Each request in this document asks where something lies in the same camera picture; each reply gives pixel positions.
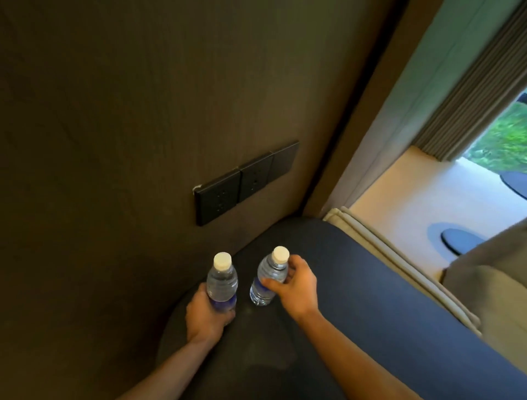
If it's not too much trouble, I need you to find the person's left hand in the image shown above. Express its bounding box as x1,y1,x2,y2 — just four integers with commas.
185,282,237,344

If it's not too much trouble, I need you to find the person's right hand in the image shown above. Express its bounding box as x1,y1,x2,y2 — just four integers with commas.
262,255,319,322

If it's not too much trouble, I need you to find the clear water bottle blue label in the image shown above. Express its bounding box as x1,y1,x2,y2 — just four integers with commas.
206,252,239,315
250,246,290,307

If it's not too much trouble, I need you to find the person's left forearm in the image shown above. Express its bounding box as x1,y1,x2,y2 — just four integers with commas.
116,334,217,400

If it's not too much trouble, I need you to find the person's right forearm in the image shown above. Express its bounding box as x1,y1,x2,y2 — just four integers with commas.
293,309,425,400

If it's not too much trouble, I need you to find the round dark table top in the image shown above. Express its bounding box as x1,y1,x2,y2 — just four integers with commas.
156,217,527,400

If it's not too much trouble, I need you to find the round black table base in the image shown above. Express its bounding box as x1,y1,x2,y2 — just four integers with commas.
441,229,486,255

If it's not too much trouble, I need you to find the beige armchair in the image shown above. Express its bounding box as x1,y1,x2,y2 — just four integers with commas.
441,218,527,363

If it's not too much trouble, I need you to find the window with greenery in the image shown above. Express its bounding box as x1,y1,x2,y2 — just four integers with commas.
461,93,527,174

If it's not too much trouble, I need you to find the grey pleated curtain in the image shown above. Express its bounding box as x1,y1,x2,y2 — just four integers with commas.
413,0,527,162

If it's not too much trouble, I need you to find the black wall socket panel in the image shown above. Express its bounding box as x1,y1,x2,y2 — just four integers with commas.
239,153,274,203
194,168,242,227

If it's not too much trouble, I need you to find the black wall switch panel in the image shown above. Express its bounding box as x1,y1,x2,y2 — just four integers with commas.
268,140,300,184

